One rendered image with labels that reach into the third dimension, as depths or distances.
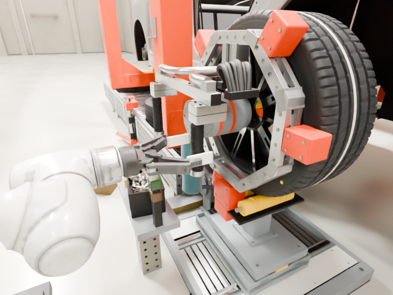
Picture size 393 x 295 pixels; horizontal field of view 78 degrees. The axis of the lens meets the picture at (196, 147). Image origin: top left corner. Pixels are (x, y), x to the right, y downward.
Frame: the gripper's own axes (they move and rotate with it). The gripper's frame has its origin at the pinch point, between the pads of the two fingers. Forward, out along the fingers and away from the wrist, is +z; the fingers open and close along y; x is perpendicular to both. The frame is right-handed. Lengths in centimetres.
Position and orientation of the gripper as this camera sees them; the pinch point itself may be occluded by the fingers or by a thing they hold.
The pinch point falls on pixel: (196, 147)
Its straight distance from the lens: 66.4
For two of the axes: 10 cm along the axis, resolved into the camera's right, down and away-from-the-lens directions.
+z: 9.0, -1.8, 4.0
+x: 0.0, -9.1, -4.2
